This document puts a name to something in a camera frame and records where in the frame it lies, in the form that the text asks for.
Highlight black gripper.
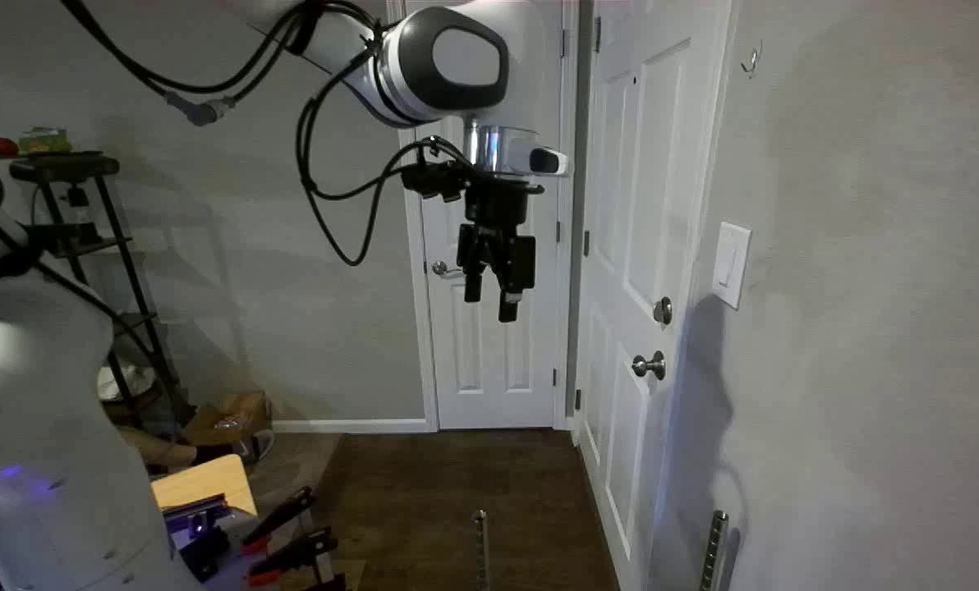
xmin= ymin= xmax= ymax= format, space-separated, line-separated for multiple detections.
xmin=457 ymin=178 xmax=535 ymax=321

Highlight white wall light switch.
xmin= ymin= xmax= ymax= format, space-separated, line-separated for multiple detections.
xmin=710 ymin=225 xmax=752 ymax=310

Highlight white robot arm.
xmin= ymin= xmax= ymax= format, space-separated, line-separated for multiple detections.
xmin=225 ymin=0 xmax=565 ymax=321

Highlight white far interior door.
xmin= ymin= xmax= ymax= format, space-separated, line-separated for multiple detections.
xmin=405 ymin=0 xmax=578 ymax=431

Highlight silver round door knob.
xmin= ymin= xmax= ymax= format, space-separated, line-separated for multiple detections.
xmin=632 ymin=351 xmax=668 ymax=381

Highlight silver deadbolt lock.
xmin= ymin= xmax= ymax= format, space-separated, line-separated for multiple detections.
xmin=652 ymin=297 xmax=673 ymax=330

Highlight brown cardboard box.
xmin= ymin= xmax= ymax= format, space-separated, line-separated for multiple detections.
xmin=184 ymin=391 xmax=273 ymax=448

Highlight white panel front door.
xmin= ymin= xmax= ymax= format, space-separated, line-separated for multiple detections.
xmin=576 ymin=0 xmax=740 ymax=591

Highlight yellow cardboard box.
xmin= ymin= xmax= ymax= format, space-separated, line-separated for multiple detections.
xmin=150 ymin=453 xmax=255 ymax=515

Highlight black tripod legs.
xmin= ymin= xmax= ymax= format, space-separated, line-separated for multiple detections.
xmin=182 ymin=486 xmax=345 ymax=591

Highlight black metal shelf stand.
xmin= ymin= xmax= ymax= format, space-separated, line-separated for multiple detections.
xmin=10 ymin=153 xmax=190 ymax=436

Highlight far door lever handle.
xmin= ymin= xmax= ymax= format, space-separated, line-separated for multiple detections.
xmin=431 ymin=264 xmax=462 ymax=280

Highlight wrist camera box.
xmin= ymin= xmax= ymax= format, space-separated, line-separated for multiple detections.
xmin=465 ymin=121 xmax=567 ymax=178

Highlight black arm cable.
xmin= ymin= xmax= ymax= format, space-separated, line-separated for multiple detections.
xmin=63 ymin=0 xmax=474 ymax=269

